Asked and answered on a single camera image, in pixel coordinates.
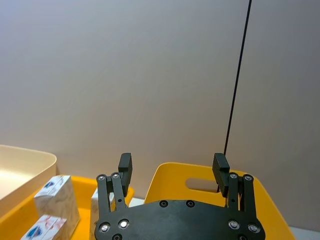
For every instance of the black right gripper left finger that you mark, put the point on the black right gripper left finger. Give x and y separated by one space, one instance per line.
117 197

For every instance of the yellow plastic tray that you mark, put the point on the yellow plastic tray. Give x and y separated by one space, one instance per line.
83 195

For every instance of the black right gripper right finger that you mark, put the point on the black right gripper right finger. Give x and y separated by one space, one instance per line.
235 197

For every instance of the thin black vertical strip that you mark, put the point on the thin black vertical strip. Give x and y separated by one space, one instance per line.
237 75

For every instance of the cream plastic bin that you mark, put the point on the cream plastic bin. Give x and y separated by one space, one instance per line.
25 172

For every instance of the white printed tissue box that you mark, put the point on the white printed tissue box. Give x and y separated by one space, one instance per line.
58 202
94 207
43 228

